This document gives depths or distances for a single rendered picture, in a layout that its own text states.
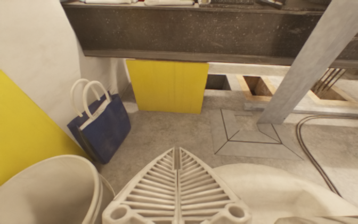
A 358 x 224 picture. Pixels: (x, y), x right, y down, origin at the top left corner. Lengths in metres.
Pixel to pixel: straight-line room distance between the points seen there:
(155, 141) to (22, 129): 0.58
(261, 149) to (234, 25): 0.72
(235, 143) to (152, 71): 0.69
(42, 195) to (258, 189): 0.69
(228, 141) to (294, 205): 0.49
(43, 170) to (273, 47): 1.16
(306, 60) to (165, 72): 0.73
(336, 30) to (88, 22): 1.17
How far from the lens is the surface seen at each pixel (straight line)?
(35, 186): 0.68
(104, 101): 0.85
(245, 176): 0.47
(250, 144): 0.99
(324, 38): 0.92
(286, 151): 1.09
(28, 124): 0.70
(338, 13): 0.90
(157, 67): 0.87
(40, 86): 0.75
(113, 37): 0.98
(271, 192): 0.50
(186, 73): 0.86
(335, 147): 1.34
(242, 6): 0.81
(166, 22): 0.86
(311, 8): 0.93
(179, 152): 0.18
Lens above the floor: 0.76
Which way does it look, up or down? 45 degrees down
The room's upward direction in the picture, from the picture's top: 1 degrees clockwise
